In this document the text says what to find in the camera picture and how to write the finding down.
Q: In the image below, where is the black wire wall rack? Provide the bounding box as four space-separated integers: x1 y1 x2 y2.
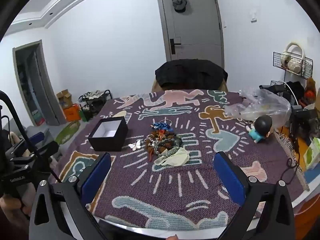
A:
272 52 313 79

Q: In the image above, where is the black door handle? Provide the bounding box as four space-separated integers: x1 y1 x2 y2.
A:
170 38 182 55

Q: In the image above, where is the blue braided bracelet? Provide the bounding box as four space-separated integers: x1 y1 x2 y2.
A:
150 122 174 132

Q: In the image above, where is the black wire basket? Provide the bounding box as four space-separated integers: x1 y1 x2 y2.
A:
270 80 288 93

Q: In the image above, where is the white round bag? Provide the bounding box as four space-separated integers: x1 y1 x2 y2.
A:
281 42 306 74

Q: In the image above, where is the black shoe rack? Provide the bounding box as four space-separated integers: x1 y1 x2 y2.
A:
79 89 113 122

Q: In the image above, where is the black haired doll figure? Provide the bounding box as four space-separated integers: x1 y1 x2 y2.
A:
246 116 273 144

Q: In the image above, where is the black jacket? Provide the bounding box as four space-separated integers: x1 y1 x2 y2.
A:
155 59 228 90

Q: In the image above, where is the grey doorway frame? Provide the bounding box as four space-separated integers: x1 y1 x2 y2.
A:
12 40 60 127

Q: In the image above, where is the green and white box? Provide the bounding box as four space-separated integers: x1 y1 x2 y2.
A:
303 137 320 170

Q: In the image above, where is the pile of bead bracelets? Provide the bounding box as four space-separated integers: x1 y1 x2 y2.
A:
146 126 184 162

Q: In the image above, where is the orange plush toy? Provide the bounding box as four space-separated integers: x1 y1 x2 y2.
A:
304 77 317 104

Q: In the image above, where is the printed purple blanket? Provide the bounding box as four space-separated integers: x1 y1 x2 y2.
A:
50 89 310 230

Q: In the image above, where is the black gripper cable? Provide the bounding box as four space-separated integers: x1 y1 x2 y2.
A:
0 91 62 183

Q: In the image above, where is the grey hat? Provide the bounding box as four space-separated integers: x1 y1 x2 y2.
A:
171 0 188 13

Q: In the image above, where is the orange box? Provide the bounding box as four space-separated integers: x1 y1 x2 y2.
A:
62 104 82 122

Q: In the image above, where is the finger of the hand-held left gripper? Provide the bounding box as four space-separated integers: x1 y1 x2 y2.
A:
24 140 60 172

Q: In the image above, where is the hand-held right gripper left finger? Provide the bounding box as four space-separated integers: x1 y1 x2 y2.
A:
29 152 112 240

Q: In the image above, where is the clear plastic bag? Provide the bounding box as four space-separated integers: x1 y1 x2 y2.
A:
224 86 299 128

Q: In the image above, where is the grey door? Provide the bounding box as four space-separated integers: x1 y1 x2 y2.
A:
155 0 225 67

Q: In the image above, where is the green floor mat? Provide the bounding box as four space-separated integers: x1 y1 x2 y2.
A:
55 120 81 144

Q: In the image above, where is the white butterfly hair clip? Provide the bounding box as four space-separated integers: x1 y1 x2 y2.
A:
128 140 142 151

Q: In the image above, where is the black square box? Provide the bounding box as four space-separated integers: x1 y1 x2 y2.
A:
87 116 129 152

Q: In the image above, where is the brown cardboard box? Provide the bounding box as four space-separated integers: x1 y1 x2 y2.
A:
56 89 73 109

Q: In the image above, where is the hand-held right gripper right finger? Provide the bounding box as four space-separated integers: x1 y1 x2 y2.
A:
213 151 297 240

